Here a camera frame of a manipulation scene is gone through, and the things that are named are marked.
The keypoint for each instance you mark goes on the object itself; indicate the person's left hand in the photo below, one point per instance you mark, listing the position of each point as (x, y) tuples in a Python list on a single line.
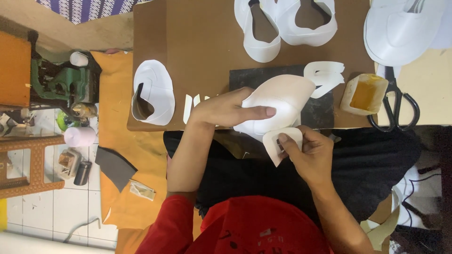
[(220, 111)]

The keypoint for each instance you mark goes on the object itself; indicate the person's right hand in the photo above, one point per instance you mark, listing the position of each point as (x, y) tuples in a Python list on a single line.
[(314, 157)]

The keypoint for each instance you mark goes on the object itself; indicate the small white heel piece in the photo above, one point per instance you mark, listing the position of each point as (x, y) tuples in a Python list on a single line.
[(273, 143)]

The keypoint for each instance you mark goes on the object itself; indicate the short white strip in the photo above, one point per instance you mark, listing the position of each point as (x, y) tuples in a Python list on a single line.
[(196, 100)]

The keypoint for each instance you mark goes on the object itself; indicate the long white strip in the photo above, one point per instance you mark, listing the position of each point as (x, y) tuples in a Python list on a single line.
[(187, 109)]

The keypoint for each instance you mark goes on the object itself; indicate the black lap cloth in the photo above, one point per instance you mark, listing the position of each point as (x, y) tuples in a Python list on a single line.
[(370, 165)]

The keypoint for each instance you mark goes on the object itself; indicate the brown work board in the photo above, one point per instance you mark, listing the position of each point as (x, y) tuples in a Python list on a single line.
[(201, 49)]

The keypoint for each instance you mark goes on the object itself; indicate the white curled shoe upper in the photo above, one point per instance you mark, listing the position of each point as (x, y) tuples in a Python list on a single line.
[(159, 88)]

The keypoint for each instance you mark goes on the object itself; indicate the plastic tub of yellow glue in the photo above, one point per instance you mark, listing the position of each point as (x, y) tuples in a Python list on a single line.
[(365, 95)]

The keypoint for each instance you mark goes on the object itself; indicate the white notched cut piece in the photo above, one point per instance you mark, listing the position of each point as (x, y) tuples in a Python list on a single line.
[(326, 72)]

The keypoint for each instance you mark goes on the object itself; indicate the red shirt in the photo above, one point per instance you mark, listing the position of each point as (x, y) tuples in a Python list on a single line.
[(247, 229)]

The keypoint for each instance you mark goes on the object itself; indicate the beige scrap strip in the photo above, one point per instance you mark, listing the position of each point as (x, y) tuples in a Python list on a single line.
[(383, 229)]

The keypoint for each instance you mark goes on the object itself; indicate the orange leather sheet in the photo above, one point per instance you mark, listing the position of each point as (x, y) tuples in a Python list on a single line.
[(120, 116)]

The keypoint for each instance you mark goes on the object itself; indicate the black scissors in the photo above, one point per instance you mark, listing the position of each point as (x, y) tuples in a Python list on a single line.
[(397, 95)]

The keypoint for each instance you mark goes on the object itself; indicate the white cloth with dark lines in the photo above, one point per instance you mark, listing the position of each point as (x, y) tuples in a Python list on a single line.
[(416, 197)]

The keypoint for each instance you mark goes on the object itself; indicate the small clear plastic packet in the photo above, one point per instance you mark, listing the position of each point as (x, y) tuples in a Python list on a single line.
[(142, 190)]

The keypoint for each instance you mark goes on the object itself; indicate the grey fabric piece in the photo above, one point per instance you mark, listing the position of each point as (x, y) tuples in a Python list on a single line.
[(114, 167)]

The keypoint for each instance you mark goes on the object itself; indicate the glass jar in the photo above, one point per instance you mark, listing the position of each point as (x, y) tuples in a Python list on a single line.
[(84, 110)]

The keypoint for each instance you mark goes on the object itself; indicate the pale pink thread cone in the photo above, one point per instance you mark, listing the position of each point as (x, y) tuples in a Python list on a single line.
[(80, 136)]

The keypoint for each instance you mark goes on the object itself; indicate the white thread spool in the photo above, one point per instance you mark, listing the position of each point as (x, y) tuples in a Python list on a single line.
[(78, 59)]

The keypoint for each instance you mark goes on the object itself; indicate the black cylinder can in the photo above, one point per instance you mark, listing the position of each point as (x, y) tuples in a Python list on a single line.
[(82, 173)]

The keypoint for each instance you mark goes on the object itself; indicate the stack of white shoe uppers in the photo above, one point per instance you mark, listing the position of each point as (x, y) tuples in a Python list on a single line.
[(402, 31)]

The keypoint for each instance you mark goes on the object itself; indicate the green round lid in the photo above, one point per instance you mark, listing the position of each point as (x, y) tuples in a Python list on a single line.
[(65, 121)]

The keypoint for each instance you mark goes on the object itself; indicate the small open box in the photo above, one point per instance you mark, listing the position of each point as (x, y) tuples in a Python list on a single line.
[(69, 163)]

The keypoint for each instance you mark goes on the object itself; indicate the green sewing machine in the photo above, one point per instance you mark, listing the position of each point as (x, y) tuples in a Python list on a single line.
[(60, 83)]

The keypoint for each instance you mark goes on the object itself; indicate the purple patterned cloth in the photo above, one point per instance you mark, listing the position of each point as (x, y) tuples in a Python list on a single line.
[(88, 9)]

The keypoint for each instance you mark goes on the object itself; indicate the orange plastic stool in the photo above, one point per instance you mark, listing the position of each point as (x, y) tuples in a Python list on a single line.
[(37, 165)]

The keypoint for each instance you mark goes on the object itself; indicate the orange wooden panel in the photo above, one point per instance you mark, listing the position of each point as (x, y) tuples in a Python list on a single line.
[(14, 70)]

